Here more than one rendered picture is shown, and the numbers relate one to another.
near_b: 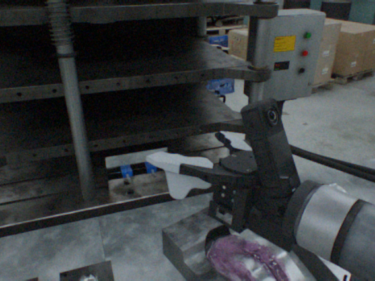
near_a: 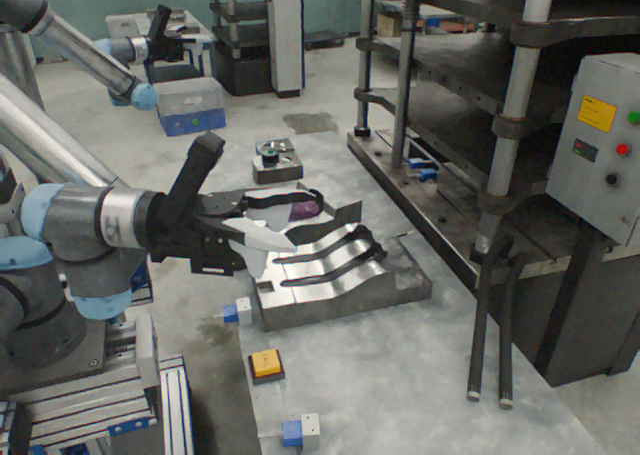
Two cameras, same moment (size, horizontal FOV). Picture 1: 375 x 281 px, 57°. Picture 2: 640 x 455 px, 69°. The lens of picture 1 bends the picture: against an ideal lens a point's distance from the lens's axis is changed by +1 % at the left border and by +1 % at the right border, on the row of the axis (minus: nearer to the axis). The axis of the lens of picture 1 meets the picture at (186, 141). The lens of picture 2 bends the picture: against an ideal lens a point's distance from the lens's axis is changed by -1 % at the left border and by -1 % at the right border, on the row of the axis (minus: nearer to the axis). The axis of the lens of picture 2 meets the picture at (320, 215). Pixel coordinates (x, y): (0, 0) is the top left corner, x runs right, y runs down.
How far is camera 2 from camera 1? 1.85 m
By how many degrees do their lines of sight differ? 78
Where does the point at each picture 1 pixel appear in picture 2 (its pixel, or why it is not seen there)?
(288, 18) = (610, 71)
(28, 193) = not seen: hidden behind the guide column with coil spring
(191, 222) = (329, 184)
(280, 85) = (576, 183)
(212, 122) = (478, 168)
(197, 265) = not seen: hidden behind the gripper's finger
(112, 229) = (350, 176)
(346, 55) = not seen: outside the picture
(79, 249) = (329, 166)
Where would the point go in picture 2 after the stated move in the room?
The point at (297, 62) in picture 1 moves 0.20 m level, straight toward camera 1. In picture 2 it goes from (610, 160) to (525, 148)
